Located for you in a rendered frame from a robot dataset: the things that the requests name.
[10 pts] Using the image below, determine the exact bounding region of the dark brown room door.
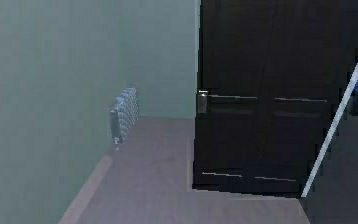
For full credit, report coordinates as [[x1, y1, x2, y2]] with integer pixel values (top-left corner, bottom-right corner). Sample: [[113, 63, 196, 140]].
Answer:
[[192, 0, 358, 198]]

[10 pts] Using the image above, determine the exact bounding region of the silver door handle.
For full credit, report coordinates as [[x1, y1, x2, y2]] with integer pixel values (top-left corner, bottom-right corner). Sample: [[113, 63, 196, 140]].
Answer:
[[197, 89, 209, 115]]

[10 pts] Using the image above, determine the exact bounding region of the grey wall radiator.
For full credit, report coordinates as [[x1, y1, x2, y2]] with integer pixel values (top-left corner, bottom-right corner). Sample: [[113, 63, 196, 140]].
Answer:
[[108, 85, 140, 146]]

